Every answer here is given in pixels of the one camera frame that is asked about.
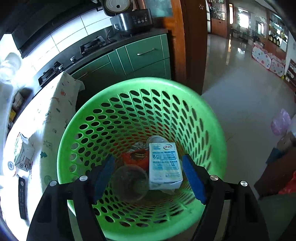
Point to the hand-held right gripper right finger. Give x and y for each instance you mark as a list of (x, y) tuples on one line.
[(194, 178)]

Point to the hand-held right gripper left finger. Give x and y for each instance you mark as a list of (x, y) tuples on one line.
[(105, 176)]

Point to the translucent plastic cup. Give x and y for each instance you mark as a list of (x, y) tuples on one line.
[(129, 183)]

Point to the white blue milk carton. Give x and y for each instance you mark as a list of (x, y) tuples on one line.
[(163, 164)]

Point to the red snack wrapper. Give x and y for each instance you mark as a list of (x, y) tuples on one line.
[(136, 157)]

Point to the clear plastic lid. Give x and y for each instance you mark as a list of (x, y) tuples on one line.
[(158, 141)]

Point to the green perforated plastic basket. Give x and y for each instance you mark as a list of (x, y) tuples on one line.
[(148, 109)]

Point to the brown wooden furniture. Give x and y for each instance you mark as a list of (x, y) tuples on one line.
[(275, 176)]

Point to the white printed tablecloth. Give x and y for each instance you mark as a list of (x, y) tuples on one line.
[(53, 111)]

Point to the green white carton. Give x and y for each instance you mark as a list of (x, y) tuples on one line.
[(23, 154)]

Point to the black remote control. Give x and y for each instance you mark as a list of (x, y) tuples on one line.
[(23, 198)]

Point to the red plastic bag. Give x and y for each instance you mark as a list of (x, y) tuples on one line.
[(289, 185)]

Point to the pink plastic bag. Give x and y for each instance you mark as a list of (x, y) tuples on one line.
[(281, 121)]

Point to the small cardboard box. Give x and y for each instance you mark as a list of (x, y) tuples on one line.
[(18, 99)]

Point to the green kitchen cabinet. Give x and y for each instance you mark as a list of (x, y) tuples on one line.
[(143, 55)]

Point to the black gas stove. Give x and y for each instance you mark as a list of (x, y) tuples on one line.
[(91, 45)]

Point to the polka dot play tent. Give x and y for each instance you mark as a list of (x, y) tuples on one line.
[(268, 60)]

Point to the clear plastic bottle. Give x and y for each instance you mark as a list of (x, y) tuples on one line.
[(10, 67)]

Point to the wooden display cabinet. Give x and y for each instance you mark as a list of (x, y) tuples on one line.
[(218, 20)]

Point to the dark rice cooker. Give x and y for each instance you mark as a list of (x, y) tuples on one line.
[(131, 18)]

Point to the black range hood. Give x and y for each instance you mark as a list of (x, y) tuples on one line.
[(50, 20)]

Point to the wooden bottle shelf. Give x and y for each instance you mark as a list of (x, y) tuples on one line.
[(278, 34)]

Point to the wooden door frame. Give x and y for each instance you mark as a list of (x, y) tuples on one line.
[(192, 46)]

